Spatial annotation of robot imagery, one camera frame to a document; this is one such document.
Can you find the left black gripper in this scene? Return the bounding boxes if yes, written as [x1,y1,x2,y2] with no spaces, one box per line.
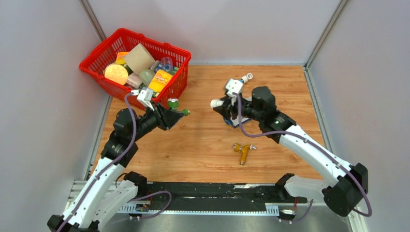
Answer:
[130,101,184,142]

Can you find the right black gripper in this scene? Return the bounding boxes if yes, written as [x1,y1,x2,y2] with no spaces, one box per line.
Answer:
[213,92,263,123]

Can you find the white pipe elbow fitting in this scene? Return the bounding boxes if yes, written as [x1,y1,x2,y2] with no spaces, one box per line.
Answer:
[210,99,224,109]

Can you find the green water faucet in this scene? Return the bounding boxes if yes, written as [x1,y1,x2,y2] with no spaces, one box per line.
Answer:
[168,98,190,116]

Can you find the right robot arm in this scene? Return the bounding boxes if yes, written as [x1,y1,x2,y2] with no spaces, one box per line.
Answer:
[210,86,373,217]

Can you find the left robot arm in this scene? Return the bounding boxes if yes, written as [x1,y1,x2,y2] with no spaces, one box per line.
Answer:
[47,103,190,232]

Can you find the razor blister pack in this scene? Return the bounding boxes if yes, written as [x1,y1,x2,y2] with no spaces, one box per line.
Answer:
[222,117,251,128]

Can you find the blue faucet with white fitting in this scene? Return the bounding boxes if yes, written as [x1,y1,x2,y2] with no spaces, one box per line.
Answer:
[239,73,253,84]

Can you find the yellow brass faucet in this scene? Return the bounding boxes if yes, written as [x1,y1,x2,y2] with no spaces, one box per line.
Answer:
[233,143,257,165]

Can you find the pale green soap bar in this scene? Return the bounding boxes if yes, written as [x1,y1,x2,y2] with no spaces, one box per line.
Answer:
[139,69,156,87]

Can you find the pink wrapped soap bar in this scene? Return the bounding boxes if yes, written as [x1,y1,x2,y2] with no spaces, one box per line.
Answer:
[126,72,143,89]

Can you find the orange round sponge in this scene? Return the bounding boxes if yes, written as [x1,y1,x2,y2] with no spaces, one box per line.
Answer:
[104,64,129,85]

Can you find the brown cardboard box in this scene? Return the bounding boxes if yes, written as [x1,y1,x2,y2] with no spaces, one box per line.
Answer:
[124,43,156,74]

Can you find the orange packet in basket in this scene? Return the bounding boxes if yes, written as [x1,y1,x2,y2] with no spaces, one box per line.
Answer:
[115,52,129,65]

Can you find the red plastic shopping basket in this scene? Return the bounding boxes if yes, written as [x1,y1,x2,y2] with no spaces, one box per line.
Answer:
[79,28,191,108]

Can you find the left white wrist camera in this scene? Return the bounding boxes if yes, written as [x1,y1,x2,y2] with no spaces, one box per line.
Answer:
[137,87,155,111]

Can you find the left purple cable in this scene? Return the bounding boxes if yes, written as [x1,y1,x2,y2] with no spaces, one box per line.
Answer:
[56,91,173,232]

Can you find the purple cable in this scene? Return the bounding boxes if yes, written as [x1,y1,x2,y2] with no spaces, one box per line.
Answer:
[235,93,373,224]
[56,91,173,232]

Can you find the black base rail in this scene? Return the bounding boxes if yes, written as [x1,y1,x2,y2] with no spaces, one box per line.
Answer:
[142,182,307,212]

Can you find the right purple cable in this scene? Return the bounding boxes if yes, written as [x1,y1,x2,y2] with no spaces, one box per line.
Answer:
[235,93,373,224]

